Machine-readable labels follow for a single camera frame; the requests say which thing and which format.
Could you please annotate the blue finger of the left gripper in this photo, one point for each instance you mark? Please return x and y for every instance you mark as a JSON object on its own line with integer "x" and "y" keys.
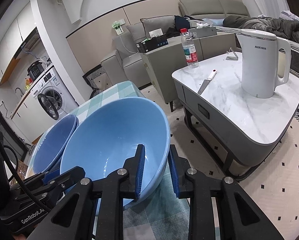
{"x": 66, "y": 180}
{"x": 51, "y": 175}

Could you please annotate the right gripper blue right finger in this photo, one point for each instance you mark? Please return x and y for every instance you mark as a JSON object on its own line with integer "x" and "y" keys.
{"x": 173, "y": 170}

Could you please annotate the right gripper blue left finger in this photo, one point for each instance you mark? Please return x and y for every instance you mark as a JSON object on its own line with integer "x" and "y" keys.
{"x": 140, "y": 156}

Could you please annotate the blue bowl back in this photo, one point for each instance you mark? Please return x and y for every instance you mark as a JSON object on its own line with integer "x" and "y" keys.
{"x": 50, "y": 150}

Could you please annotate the large blue bowl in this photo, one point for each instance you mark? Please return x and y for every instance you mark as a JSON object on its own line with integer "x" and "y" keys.
{"x": 111, "y": 134}

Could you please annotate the white kitchen counter cabinets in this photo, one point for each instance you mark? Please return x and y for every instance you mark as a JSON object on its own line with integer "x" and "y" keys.
{"x": 30, "y": 117}

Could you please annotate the white washing machine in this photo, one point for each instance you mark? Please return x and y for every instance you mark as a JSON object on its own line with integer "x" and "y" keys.
{"x": 53, "y": 96}

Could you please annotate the marble top coffee table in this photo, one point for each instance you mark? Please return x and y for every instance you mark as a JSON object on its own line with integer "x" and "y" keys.
{"x": 248, "y": 128}

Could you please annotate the yellow oil bottle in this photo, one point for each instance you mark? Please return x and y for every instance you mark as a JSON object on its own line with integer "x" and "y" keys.
{"x": 28, "y": 83}

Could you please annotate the grey side cabinet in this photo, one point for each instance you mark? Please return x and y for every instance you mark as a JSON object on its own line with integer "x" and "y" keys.
{"x": 162, "y": 62}

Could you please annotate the black pressure cooker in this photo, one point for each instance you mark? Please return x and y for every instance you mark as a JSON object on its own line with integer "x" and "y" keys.
{"x": 35, "y": 70}

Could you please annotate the clear water bottle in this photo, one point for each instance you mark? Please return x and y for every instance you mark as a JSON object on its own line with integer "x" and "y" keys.
{"x": 189, "y": 48}

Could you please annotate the black box on cabinet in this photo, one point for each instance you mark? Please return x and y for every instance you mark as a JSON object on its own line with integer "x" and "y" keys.
{"x": 152, "y": 44}

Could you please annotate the black range hood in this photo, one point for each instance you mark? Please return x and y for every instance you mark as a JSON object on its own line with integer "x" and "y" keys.
{"x": 28, "y": 43}

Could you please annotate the white electric kettle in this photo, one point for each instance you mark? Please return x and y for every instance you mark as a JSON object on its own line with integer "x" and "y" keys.
{"x": 260, "y": 56}

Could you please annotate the grey sofa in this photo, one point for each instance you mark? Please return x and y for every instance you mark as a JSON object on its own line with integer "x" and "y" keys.
{"x": 125, "y": 62}

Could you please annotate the white handled knife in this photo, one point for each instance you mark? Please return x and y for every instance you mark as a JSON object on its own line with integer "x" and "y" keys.
{"x": 207, "y": 81}

